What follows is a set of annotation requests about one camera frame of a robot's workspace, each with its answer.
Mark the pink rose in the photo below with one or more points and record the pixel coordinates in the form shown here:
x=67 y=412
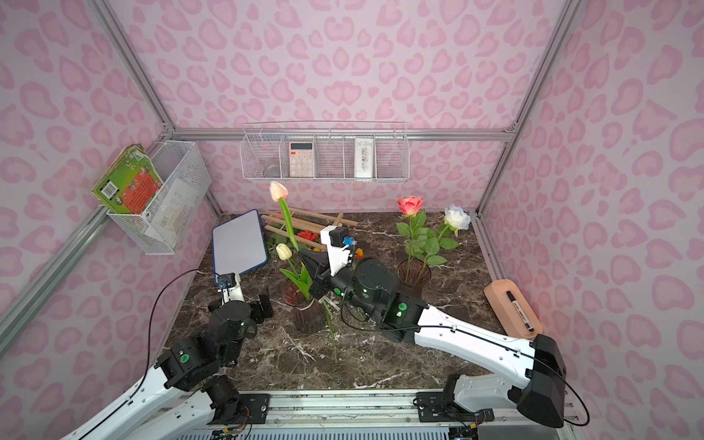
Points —
x=412 y=227

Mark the green red booklet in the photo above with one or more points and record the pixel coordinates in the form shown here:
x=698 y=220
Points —
x=130 y=184

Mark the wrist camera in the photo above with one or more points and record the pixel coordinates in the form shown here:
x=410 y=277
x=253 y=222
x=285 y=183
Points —
x=339 y=247
x=230 y=288

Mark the blue framed whiteboard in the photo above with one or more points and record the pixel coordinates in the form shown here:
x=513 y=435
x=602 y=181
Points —
x=239 y=245

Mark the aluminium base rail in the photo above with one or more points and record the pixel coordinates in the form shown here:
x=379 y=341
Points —
x=377 y=414

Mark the white wire wall basket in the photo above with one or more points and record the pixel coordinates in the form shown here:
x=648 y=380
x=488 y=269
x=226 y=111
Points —
x=264 y=153

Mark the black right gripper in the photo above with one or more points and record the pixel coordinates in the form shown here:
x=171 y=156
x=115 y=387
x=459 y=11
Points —
x=320 y=277

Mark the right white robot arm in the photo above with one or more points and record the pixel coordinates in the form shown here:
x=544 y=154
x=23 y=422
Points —
x=533 y=375

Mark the white mesh side basket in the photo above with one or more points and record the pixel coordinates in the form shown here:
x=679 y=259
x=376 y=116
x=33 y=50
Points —
x=160 y=228

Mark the wooden easel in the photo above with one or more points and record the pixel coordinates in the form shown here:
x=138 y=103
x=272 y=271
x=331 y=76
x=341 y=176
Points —
x=304 y=221

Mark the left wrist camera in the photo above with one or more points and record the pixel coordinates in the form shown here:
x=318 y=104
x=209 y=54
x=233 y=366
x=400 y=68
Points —
x=230 y=288

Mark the cream white tulip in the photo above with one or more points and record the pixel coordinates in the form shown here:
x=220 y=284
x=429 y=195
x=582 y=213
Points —
x=297 y=274

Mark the pink calculator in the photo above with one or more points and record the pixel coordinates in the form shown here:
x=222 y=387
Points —
x=301 y=159

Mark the pink eraser holder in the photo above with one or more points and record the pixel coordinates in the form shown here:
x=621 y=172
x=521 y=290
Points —
x=496 y=294

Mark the black marker pen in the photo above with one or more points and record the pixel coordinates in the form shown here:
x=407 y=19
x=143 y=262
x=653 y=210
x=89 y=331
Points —
x=520 y=311

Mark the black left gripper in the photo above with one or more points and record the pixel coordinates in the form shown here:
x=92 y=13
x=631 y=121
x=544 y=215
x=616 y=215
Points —
x=261 y=306

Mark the white rose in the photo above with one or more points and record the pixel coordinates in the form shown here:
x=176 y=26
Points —
x=445 y=236

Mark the peach pink tulip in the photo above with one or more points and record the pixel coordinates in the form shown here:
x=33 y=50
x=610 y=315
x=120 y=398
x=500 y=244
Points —
x=279 y=194

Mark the white remote control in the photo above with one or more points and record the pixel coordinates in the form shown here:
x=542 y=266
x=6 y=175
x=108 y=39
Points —
x=364 y=157

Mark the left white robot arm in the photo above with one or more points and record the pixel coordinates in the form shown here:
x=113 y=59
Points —
x=184 y=390

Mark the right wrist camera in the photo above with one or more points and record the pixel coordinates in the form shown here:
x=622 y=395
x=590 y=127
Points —
x=339 y=247

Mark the red rose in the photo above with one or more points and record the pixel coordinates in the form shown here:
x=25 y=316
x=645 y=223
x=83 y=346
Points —
x=308 y=235

